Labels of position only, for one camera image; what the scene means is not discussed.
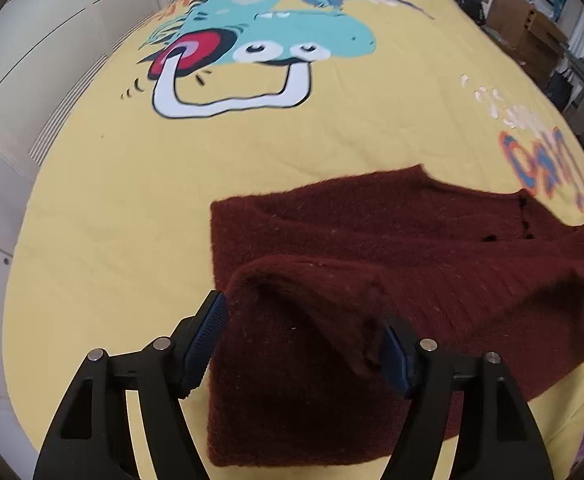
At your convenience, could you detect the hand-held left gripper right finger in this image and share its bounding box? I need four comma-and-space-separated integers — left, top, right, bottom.
379, 317, 555, 480

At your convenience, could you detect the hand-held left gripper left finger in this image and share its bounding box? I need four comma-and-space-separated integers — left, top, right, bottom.
33, 290, 230, 480

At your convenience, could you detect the dark red knitted sweater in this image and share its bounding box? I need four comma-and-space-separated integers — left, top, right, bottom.
207, 164, 584, 469

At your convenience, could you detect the dark blue bag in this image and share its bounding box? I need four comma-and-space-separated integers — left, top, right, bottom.
544, 70, 574, 114

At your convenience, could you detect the yellow printed blanket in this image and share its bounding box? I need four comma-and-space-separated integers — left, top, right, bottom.
2, 0, 584, 480

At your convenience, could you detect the brown cardboard box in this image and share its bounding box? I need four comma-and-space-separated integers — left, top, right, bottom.
486, 0, 569, 87

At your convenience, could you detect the white wardrobe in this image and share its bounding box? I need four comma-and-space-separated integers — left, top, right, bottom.
0, 0, 185, 411

